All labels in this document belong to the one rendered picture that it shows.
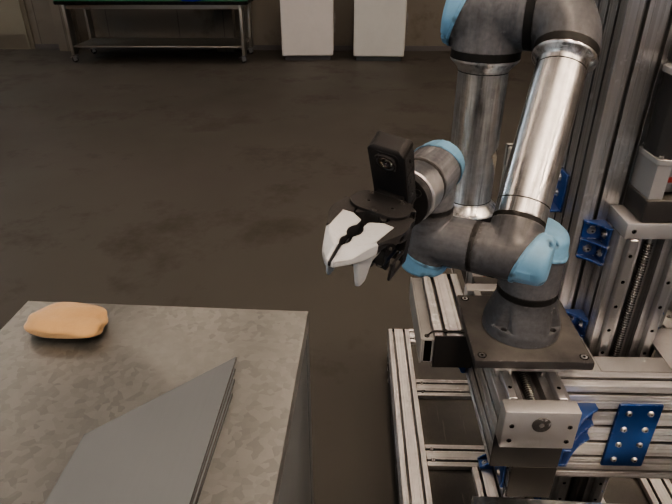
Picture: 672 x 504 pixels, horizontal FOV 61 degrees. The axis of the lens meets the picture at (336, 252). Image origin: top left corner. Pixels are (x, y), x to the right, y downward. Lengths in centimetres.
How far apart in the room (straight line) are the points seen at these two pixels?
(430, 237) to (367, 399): 173
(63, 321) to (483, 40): 91
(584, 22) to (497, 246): 35
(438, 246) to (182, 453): 48
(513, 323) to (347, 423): 138
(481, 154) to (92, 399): 79
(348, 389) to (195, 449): 169
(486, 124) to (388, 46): 828
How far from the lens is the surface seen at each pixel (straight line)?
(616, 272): 129
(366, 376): 261
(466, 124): 103
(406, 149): 62
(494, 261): 81
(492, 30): 98
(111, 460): 93
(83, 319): 120
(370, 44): 928
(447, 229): 83
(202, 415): 95
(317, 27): 929
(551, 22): 95
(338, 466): 227
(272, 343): 111
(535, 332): 115
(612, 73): 120
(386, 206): 65
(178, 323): 119
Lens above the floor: 173
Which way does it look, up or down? 29 degrees down
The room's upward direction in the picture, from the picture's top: straight up
